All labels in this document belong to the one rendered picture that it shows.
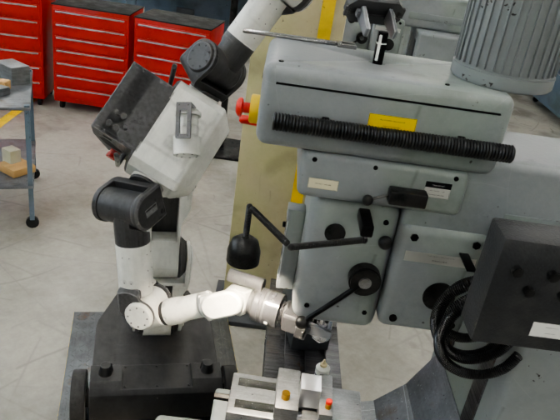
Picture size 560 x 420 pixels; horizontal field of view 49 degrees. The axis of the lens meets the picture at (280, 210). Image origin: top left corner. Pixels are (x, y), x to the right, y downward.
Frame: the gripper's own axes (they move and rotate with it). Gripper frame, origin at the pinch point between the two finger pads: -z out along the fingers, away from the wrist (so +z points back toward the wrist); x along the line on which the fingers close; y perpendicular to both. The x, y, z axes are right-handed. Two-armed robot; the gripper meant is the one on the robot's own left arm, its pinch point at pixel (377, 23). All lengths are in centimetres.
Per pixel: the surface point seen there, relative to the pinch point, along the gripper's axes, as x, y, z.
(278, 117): 21.5, -5.8, -20.9
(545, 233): -19, 1, -49
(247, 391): 15, -84, -48
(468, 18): -14.3, 8.1, -5.7
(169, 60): 9, -343, 334
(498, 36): -17.1, 10.4, -12.5
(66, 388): 67, -168, -20
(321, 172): 11.0, -16.4, -25.1
